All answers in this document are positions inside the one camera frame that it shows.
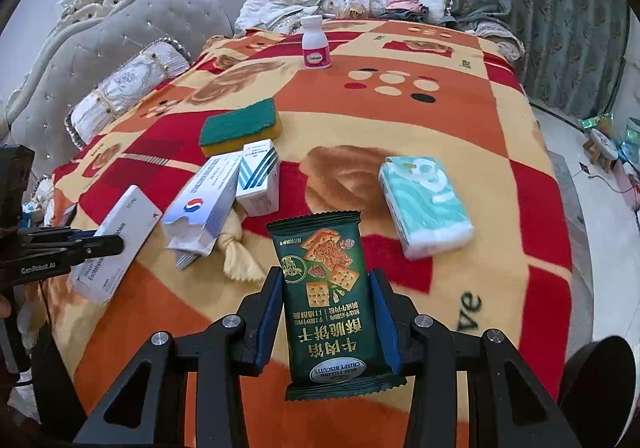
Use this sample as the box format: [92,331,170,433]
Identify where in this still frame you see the grey patterned rug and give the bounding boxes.
[547,148,597,334]

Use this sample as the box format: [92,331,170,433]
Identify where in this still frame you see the green biscuit packet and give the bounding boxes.
[266,210,408,403]

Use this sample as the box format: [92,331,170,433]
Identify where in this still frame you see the white crumpled cloth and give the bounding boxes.
[234,0,323,35]

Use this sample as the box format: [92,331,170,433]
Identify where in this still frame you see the white pill bottle pink label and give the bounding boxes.
[300,15,332,70]

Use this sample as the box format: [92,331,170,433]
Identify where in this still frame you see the yellow twisted wrapper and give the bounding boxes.
[216,212,267,284]

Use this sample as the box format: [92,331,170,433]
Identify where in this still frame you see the printed blanket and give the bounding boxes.
[45,18,575,448]

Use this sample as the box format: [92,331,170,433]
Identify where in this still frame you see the green yellow sponge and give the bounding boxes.
[200,97,282,158]

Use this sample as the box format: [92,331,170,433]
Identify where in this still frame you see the teal tissue pack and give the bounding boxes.
[377,155,476,260]

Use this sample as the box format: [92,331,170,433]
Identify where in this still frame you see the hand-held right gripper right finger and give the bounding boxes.
[368,268,583,448]

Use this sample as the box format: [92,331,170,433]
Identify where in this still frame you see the black round bin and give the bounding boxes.
[557,335,640,431]

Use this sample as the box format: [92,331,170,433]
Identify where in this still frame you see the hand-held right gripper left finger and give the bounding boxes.
[72,267,285,448]

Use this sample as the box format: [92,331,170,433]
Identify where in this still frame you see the pile of clothes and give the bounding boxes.
[384,0,443,23]

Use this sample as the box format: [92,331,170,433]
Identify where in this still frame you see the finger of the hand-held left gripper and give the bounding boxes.
[30,235,125,265]
[17,226,99,247]

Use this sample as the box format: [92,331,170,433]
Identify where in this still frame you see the small wooden stool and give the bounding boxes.
[581,128,622,174]

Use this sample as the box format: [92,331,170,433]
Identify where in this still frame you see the grey tufted sofa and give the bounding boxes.
[6,0,276,179]

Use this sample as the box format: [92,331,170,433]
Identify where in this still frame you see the white blue medicine box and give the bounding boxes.
[161,150,244,270]

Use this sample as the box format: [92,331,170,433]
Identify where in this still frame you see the white box teal stripes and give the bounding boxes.
[235,138,281,218]

